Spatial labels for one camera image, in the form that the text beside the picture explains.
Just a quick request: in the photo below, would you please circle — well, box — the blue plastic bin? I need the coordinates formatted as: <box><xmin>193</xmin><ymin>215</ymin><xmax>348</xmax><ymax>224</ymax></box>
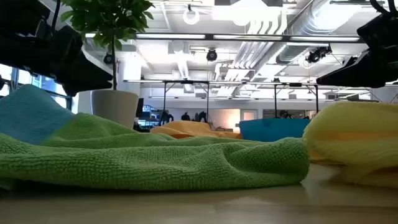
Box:
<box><xmin>239</xmin><ymin>118</ymin><xmax>312</xmax><ymax>143</ymax></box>

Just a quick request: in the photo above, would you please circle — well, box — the dark green microfiber towel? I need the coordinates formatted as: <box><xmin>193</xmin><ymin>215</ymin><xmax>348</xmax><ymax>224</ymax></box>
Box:
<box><xmin>0</xmin><ymin>112</ymin><xmax>311</xmax><ymax>192</ymax></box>

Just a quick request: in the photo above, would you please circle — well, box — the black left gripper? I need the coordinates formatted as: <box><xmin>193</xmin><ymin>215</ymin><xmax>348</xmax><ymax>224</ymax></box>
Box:
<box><xmin>0</xmin><ymin>0</ymin><xmax>114</xmax><ymax>98</ymax></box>

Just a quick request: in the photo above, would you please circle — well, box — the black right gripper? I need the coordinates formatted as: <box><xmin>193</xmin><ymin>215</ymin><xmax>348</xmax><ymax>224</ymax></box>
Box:
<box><xmin>316</xmin><ymin>12</ymin><xmax>398</xmax><ymax>89</ymax></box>

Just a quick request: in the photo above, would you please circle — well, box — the yellow microfiber towel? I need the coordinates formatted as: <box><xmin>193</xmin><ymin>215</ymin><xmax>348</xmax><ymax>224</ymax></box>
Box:
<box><xmin>302</xmin><ymin>101</ymin><xmax>398</xmax><ymax>189</ymax></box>

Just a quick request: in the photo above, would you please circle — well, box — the office window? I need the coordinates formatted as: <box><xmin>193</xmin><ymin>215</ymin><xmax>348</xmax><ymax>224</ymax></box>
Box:
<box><xmin>0</xmin><ymin>63</ymin><xmax>74</xmax><ymax>111</ymax></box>

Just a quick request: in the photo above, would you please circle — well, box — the long ceiling light bar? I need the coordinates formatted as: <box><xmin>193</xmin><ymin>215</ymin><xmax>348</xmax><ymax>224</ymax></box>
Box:
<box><xmin>135</xmin><ymin>32</ymin><xmax>362</xmax><ymax>44</ymax></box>

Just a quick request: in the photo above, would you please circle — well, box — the teal microfiber towel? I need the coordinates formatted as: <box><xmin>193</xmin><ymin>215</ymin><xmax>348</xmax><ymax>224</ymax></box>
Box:
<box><xmin>0</xmin><ymin>84</ymin><xmax>76</xmax><ymax>146</ymax></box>

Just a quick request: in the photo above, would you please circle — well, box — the white plant pot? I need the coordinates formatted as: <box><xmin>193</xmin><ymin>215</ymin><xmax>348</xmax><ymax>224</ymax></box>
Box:
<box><xmin>90</xmin><ymin>89</ymin><xmax>140</xmax><ymax>130</ymax></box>

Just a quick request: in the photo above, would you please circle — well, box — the silver ventilation duct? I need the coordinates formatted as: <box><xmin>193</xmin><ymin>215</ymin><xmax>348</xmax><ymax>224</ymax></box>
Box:
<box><xmin>275</xmin><ymin>0</ymin><xmax>352</xmax><ymax>65</ymax></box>

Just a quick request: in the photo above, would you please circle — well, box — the orange microfiber towel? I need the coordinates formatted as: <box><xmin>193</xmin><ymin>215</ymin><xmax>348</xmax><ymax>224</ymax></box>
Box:
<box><xmin>150</xmin><ymin>120</ymin><xmax>244</xmax><ymax>140</ymax></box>

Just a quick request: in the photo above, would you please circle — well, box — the green leafy plant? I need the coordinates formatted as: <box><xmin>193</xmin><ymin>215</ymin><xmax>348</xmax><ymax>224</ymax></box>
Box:
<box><xmin>60</xmin><ymin>0</ymin><xmax>155</xmax><ymax>91</ymax></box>

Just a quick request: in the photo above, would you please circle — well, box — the white ceiling ring light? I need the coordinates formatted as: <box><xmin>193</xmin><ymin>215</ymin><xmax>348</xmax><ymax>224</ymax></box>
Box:
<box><xmin>182</xmin><ymin>7</ymin><xmax>201</xmax><ymax>26</ymax></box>

